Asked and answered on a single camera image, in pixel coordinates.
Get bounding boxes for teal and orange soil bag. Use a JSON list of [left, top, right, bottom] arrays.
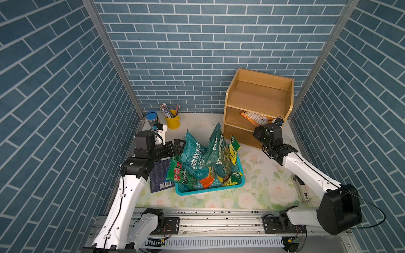
[[180, 131, 211, 181]]

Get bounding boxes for orange white fertilizer bag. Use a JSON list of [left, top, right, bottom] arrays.
[[240, 111, 273, 127]]

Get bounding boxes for small green red-lettered soil bag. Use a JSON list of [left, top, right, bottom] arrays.
[[166, 156, 198, 191]]

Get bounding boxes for yellow green fertilizer bag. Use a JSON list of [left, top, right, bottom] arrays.
[[223, 172, 243, 187], [229, 135, 240, 165]]

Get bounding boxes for dark green soil bag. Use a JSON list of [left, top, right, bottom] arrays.
[[200, 123, 232, 182]]

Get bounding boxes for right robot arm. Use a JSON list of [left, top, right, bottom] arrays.
[[253, 123, 362, 235]]

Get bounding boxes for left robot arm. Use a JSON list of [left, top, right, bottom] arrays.
[[81, 130, 186, 253]]

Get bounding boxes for wooden three-tier shelf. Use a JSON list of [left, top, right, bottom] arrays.
[[223, 69, 294, 148]]

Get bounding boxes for yellow pen cup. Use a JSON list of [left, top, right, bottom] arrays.
[[165, 110, 180, 130]]

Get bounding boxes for dark blue book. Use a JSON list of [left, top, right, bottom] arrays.
[[149, 158, 175, 194]]

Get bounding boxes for shiny metal cylinder blue lid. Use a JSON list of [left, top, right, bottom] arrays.
[[146, 111, 160, 130]]

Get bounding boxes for pens in cup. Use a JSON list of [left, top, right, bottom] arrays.
[[160, 103, 179, 119]]

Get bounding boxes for teal plastic basket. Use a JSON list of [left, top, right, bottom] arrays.
[[175, 155, 245, 196]]

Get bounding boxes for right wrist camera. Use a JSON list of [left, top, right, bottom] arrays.
[[272, 117, 284, 127]]

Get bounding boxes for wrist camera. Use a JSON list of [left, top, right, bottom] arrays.
[[272, 117, 284, 127], [153, 123, 168, 145]]

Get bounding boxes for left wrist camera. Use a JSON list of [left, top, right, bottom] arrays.
[[153, 123, 168, 145]]

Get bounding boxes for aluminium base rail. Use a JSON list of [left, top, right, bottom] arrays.
[[85, 207, 361, 253]]

